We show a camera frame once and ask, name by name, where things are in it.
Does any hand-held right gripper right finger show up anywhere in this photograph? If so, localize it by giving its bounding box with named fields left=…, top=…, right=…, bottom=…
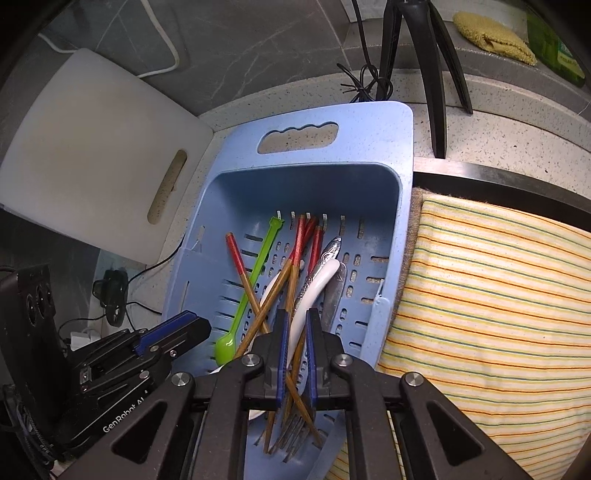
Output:
left=305, top=308, right=532, bottom=480

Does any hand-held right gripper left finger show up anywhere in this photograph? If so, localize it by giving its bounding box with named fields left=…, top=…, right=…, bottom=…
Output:
left=60, top=308, right=293, bottom=480

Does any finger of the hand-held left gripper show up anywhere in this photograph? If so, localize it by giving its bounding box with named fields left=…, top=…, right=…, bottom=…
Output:
left=134, top=310, right=212, bottom=357

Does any metal fork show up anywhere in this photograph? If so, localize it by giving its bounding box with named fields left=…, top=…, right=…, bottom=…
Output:
left=270, top=268, right=348, bottom=462

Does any large white ceramic spoon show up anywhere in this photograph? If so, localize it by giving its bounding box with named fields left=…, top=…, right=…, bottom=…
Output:
left=286, top=259, right=348, bottom=370

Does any green plastic spoon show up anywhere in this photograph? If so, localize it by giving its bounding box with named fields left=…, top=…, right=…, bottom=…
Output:
left=213, top=218, right=283, bottom=363

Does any blue plastic utensil basket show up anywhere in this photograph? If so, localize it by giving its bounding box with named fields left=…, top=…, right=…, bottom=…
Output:
left=161, top=99, right=414, bottom=480

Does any white charger plug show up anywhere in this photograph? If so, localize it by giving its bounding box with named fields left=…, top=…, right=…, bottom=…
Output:
left=65, top=329, right=94, bottom=350

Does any black power adapter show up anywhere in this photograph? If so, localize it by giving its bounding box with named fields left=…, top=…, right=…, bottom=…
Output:
left=92, top=269, right=130, bottom=326

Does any yellow striped cloth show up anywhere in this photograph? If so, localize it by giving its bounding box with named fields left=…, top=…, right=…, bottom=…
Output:
left=323, top=194, right=591, bottom=480

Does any white cutting board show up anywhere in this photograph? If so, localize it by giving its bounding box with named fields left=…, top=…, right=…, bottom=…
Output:
left=0, top=48, right=214, bottom=266

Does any stainless steel sink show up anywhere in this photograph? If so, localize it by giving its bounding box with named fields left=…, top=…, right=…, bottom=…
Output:
left=412, top=157, right=591, bottom=215

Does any yellow sponge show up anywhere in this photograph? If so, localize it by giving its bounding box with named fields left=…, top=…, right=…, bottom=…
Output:
left=452, top=11, right=539, bottom=68

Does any green dish soap bottle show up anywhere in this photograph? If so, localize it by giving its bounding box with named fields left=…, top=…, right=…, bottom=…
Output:
left=526, top=14, right=589, bottom=88

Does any white cable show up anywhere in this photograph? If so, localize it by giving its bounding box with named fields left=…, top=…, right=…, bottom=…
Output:
left=37, top=0, right=182, bottom=79

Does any black cable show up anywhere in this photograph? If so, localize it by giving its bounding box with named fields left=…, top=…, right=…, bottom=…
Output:
left=336, top=0, right=398, bottom=103

